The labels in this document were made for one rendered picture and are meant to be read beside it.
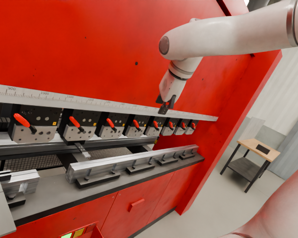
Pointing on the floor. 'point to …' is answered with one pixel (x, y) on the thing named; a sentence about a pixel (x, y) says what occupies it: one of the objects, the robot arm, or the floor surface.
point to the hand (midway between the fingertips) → (161, 105)
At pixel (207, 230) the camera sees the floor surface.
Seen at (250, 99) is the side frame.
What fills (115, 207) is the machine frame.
